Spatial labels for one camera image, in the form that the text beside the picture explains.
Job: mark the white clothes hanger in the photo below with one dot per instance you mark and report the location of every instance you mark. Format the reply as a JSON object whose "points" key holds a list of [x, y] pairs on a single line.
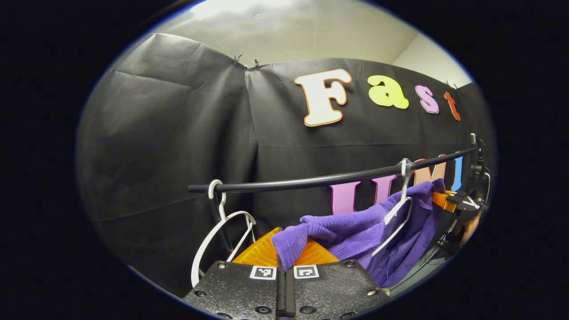
{"points": [[222, 209], [397, 212]]}

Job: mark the black clothes rack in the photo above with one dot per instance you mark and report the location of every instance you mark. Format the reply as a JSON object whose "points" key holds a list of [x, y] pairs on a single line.
{"points": [[311, 181]]}

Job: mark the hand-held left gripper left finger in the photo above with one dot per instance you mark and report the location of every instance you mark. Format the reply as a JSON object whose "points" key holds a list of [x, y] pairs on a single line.
{"points": [[240, 289]]}

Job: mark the black backdrop cloth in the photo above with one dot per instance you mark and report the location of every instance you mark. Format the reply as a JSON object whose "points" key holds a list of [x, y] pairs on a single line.
{"points": [[178, 133]]}

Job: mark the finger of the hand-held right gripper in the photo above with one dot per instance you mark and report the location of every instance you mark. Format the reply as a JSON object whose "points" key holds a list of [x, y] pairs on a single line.
{"points": [[444, 201]]}

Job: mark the purple shirt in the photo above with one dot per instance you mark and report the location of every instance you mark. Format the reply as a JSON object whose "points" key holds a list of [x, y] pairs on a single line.
{"points": [[355, 226]]}

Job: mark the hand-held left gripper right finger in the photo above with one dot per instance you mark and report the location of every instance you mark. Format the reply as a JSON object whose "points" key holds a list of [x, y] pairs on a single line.
{"points": [[329, 289]]}

